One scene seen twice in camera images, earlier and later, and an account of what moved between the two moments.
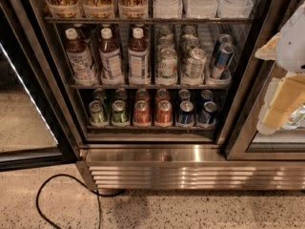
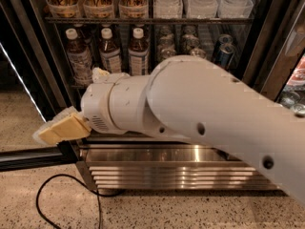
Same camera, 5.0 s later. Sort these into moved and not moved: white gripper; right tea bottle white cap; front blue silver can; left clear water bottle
Moved: white gripper
Not moved: left clear water bottle; right tea bottle white cap; front blue silver can
